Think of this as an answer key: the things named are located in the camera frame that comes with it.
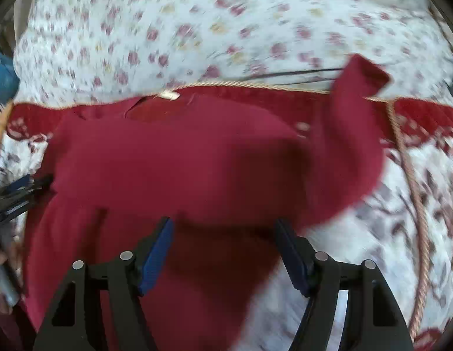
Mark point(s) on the dark red knit garment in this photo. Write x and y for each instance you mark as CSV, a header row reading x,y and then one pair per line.
x,y
175,161

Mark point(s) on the blue plastic bag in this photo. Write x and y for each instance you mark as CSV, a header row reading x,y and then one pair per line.
x,y
3,76

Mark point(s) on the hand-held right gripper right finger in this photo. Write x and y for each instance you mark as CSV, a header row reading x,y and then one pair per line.
x,y
292,259

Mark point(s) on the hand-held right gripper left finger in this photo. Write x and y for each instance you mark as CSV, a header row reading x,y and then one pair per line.
x,y
157,259

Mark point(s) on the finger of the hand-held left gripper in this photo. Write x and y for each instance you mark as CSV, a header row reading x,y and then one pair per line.
x,y
10,212
23,184

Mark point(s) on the beige curtain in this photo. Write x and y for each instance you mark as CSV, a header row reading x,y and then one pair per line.
x,y
23,11

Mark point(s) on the white floral bed sheet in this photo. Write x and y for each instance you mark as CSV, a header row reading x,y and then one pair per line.
x,y
212,25

